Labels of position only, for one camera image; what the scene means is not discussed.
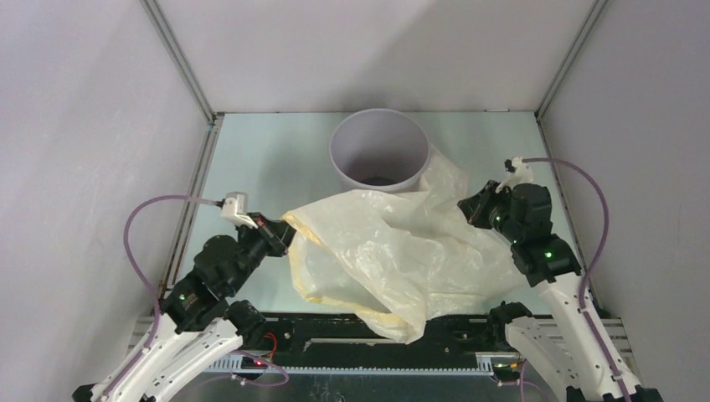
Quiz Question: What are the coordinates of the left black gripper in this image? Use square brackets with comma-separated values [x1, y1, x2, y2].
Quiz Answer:
[226, 211, 301, 294]

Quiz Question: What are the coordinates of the right aluminium frame post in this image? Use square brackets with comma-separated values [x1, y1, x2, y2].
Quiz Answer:
[534, 0, 610, 122]

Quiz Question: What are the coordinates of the grey plastic trash bin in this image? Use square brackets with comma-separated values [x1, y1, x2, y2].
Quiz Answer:
[328, 108, 432, 193]

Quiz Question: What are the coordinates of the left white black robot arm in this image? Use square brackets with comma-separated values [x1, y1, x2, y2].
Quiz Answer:
[71, 213, 296, 401]

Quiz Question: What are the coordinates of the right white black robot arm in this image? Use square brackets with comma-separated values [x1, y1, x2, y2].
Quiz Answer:
[457, 181, 662, 401]

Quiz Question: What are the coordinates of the translucent cream trash bag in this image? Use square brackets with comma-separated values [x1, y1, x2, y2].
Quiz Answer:
[284, 151, 524, 343]

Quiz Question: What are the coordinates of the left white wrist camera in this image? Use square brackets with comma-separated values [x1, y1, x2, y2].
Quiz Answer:
[220, 192, 258, 229]

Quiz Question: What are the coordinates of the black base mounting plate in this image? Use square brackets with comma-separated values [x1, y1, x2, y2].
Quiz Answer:
[251, 312, 516, 371]

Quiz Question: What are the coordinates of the left aluminium floor rail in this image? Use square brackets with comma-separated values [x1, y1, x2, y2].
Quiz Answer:
[156, 113, 224, 299]

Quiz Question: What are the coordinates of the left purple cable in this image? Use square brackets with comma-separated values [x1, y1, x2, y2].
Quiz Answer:
[91, 194, 291, 402]

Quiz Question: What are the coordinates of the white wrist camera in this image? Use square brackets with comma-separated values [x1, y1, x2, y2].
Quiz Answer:
[495, 157, 534, 193]
[220, 192, 258, 229]

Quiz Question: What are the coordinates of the aluminium frame post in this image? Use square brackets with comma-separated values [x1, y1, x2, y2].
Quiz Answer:
[140, 0, 216, 124]
[534, 0, 610, 122]

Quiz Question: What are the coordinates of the grey slotted cable duct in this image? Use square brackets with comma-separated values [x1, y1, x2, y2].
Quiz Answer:
[213, 354, 495, 376]

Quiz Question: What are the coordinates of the left aluminium frame post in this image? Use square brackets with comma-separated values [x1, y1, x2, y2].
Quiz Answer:
[140, 0, 216, 124]

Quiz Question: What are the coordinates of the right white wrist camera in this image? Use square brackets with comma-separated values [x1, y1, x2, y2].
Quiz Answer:
[495, 157, 534, 193]

